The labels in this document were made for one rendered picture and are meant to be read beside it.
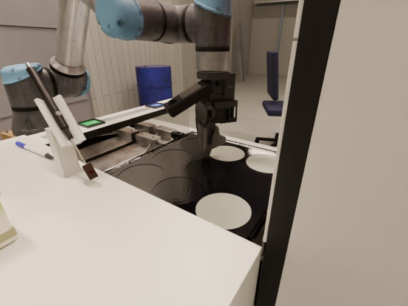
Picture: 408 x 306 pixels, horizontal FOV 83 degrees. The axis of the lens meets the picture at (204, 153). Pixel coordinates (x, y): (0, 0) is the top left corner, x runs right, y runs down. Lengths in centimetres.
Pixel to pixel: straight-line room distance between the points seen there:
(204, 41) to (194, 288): 43
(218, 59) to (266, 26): 1018
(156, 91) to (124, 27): 336
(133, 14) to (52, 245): 37
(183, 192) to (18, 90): 68
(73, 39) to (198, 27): 52
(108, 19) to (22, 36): 299
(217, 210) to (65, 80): 76
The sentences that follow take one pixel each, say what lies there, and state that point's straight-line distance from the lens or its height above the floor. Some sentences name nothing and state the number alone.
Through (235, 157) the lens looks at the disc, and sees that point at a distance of 61.
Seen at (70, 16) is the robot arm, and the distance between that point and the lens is 91.
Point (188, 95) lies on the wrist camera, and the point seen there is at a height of 107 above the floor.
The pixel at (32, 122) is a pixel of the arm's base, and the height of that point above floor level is 93.
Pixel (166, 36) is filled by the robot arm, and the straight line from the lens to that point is 55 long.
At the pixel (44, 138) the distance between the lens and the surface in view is 70.
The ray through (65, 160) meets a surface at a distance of 45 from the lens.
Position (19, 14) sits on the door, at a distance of 348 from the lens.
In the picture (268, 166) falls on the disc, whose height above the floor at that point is 90.
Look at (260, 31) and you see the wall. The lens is 1072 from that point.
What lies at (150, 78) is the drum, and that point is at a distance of 379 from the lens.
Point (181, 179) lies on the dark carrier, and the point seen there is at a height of 90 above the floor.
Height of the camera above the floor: 117
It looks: 25 degrees down
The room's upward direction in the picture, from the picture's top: straight up
